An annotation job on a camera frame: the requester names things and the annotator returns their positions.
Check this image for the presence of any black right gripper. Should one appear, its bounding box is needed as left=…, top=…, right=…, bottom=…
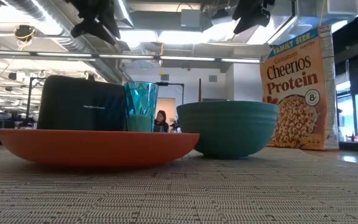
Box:
left=233, top=0, right=276, bottom=34

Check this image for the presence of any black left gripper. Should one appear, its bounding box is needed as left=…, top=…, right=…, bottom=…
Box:
left=66, top=0, right=121, bottom=46

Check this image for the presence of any blue faceted tumbler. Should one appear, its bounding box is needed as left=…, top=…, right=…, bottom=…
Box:
left=124, top=81, right=160, bottom=133

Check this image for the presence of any Cheerios cereal box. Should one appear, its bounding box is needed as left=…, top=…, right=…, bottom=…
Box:
left=259, top=24, right=341, bottom=151

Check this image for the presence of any teal bowl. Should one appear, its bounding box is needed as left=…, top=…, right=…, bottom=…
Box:
left=176, top=100, right=280, bottom=160

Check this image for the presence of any orange plate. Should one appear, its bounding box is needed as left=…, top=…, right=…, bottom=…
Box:
left=0, top=128, right=200, bottom=167

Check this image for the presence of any grey ceiling box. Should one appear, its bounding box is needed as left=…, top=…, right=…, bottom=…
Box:
left=180, top=9, right=203, bottom=29

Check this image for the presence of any suspended linear ceiling light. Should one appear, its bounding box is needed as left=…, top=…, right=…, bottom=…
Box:
left=0, top=49, right=260, bottom=64

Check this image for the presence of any black toaster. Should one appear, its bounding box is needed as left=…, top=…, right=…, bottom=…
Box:
left=37, top=75, right=127, bottom=131

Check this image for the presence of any orange door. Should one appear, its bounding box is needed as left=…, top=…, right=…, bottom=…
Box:
left=155, top=98, right=176, bottom=125

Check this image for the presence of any person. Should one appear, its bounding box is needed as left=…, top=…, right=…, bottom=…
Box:
left=153, top=110, right=170, bottom=133

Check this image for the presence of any grey woven placemat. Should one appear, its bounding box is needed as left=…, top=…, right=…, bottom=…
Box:
left=0, top=144, right=358, bottom=224

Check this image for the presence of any small silver duct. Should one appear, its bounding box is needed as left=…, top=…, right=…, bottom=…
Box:
left=106, top=0, right=135, bottom=29

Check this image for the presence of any large silver spiral duct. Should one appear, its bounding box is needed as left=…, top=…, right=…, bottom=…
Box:
left=4, top=0, right=126, bottom=85

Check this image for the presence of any ceiling device with yellow cable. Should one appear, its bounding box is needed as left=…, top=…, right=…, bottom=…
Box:
left=13, top=24, right=36, bottom=43

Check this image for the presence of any thin black stand frame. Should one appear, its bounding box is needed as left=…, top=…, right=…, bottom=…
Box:
left=155, top=82, right=185, bottom=105

